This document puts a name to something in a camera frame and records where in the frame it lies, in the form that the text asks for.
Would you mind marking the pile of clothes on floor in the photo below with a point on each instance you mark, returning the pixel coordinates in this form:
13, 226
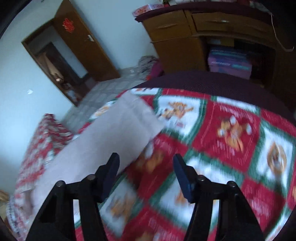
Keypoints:
149, 67

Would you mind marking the beige puffer coat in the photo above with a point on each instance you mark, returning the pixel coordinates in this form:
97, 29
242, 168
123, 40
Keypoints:
125, 128

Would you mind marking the red paper door decoration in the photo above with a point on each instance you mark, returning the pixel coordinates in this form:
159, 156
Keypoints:
68, 25

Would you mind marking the brown wooden door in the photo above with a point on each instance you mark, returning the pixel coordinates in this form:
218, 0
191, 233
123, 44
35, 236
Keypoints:
90, 54

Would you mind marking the floral box on dresser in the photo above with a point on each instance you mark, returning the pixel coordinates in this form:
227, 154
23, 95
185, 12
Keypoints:
146, 8

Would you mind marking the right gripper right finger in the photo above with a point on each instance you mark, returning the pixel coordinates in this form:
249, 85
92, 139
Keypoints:
236, 220

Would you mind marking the purple storage box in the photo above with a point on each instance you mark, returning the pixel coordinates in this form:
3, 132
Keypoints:
229, 61

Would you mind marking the red patchwork bear bedspread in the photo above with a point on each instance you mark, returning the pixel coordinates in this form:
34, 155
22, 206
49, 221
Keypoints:
222, 139

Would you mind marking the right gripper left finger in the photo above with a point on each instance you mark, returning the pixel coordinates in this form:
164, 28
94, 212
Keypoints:
55, 219

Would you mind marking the wooden dresser desk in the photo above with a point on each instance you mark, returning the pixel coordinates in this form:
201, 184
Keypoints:
184, 34

